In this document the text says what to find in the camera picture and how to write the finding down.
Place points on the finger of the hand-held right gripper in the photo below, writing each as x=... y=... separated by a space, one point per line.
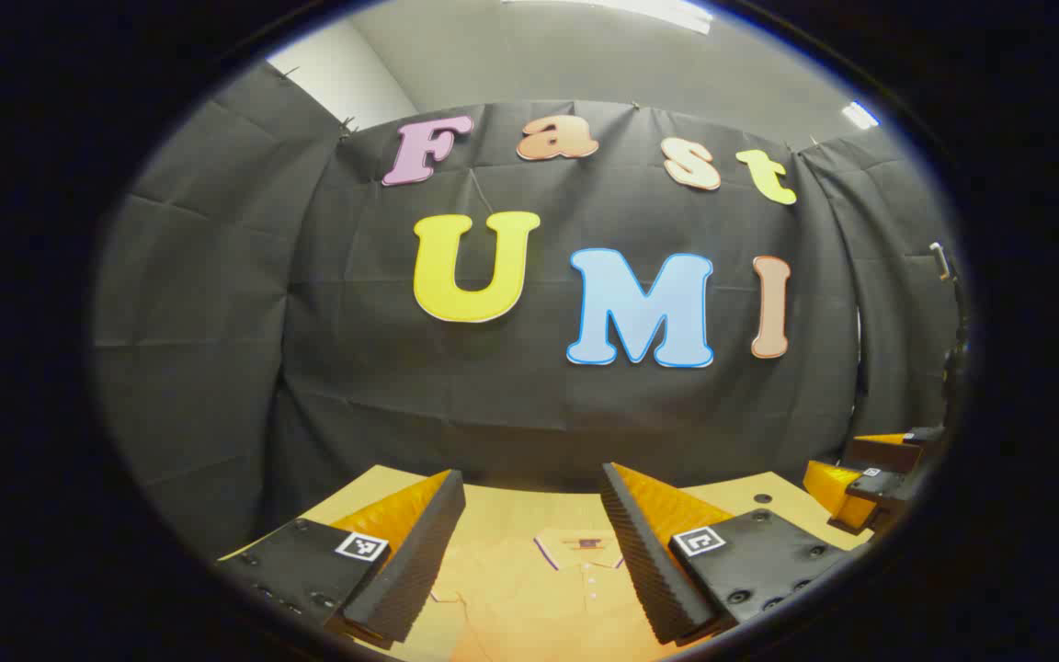
x=870 y=492
x=883 y=453

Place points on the orange T-shirt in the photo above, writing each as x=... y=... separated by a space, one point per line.
x=529 y=598

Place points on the black backdrop cloth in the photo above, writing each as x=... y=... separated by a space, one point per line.
x=382 y=368

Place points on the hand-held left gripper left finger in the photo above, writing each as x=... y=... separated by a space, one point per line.
x=419 y=561

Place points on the ceiling light panel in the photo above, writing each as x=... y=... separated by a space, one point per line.
x=860 y=115

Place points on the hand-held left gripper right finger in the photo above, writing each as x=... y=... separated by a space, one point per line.
x=644 y=570

